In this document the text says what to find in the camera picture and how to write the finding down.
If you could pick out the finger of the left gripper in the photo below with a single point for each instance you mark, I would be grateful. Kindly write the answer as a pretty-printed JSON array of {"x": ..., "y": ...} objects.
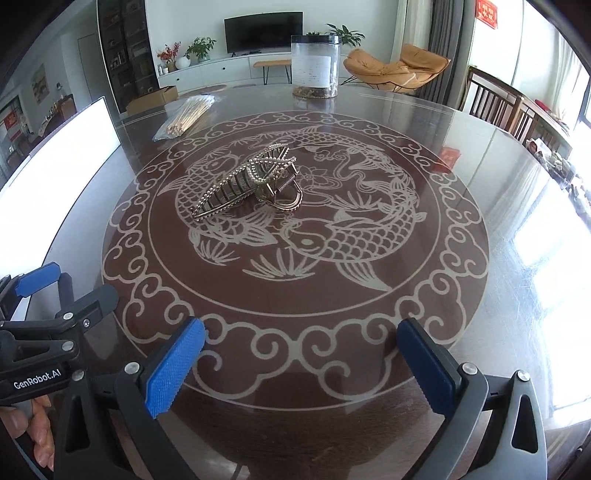
[
  {"x": 15, "y": 289},
  {"x": 85, "y": 313}
]

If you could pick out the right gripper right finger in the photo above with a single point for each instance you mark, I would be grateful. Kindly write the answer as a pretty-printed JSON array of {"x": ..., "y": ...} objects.
[{"x": 513, "y": 445}]

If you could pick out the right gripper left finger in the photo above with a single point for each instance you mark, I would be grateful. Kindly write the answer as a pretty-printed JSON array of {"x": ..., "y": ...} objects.
[{"x": 87, "y": 446}]

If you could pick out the bagged wooden sticks pack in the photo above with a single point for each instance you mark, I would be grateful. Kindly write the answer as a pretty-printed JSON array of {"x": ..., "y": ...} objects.
[{"x": 188, "y": 114}]

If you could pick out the rhinestone hair claw clip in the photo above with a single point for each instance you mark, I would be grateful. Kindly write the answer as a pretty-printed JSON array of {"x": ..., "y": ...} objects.
[{"x": 270, "y": 176}]

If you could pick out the white cardboard sorting box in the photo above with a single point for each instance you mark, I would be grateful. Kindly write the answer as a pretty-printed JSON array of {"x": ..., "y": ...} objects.
[{"x": 37, "y": 198}]

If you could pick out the person left hand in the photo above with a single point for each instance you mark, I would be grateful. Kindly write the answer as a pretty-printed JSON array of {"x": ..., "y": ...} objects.
[{"x": 38, "y": 427}]

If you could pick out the brown cardboard box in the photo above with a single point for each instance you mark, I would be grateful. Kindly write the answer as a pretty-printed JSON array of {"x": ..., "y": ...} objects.
[{"x": 152, "y": 100}]

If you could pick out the red flower plant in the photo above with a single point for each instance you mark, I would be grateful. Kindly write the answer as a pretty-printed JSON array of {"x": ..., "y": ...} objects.
[{"x": 168, "y": 55}]

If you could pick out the dark display cabinet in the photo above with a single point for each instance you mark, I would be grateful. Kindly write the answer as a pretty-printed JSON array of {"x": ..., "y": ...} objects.
[{"x": 126, "y": 49}]

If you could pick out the white tv cabinet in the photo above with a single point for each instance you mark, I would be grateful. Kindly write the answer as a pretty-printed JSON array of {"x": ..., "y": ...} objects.
[{"x": 256, "y": 69}]

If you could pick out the green potted plant left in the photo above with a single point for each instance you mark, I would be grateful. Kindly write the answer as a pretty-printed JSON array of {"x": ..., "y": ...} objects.
[{"x": 200, "y": 49}]

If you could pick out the green potted plant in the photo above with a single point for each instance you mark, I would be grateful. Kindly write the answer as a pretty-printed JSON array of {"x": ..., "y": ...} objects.
[
  {"x": 351, "y": 38},
  {"x": 200, "y": 49}
]

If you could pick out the red paper on table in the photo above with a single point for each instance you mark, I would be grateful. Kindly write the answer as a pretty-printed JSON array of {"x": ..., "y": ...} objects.
[{"x": 448, "y": 158}]

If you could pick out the black flat television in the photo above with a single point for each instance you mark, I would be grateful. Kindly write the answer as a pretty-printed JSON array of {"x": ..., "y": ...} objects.
[{"x": 262, "y": 31}]

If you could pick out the clear jar black lid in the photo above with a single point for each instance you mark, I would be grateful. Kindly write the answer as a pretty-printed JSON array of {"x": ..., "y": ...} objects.
[{"x": 315, "y": 66}]

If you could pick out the wooden dining chair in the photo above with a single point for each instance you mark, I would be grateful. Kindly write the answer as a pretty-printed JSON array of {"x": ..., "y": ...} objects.
[{"x": 496, "y": 102}]

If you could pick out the green potted plant right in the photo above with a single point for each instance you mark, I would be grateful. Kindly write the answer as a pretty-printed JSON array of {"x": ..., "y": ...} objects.
[{"x": 351, "y": 38}]

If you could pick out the orange lounge chair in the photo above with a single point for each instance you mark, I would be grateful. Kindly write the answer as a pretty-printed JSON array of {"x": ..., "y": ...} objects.
[{"x": 416, "y": 68}]

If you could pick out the red window decoration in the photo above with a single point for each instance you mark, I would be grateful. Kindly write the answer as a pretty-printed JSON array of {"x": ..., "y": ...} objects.
[{"x": 487, "y": 13}]

